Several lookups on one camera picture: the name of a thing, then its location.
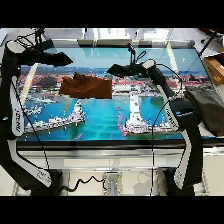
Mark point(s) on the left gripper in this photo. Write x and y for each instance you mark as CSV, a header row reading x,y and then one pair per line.
x,y
61,59

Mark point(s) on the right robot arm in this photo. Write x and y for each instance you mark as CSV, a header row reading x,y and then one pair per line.
x,y
193,133

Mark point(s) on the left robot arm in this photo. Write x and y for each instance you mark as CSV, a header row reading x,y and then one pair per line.
x,y
10,146

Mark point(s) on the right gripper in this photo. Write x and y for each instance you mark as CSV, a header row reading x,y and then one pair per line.
x,y
125,70

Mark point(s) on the cardboard box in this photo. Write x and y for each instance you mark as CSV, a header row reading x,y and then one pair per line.
x,y
215,68

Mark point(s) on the dark grey garment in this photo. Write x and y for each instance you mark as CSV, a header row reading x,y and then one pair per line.
x,y
210,110

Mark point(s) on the brown T-shirt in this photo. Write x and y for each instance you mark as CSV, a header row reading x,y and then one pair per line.
x,y
86,87

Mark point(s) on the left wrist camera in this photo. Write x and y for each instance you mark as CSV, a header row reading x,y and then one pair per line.
x,y
39,36

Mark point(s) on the silver frame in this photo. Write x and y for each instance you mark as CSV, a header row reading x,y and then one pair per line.
x,y
112,183

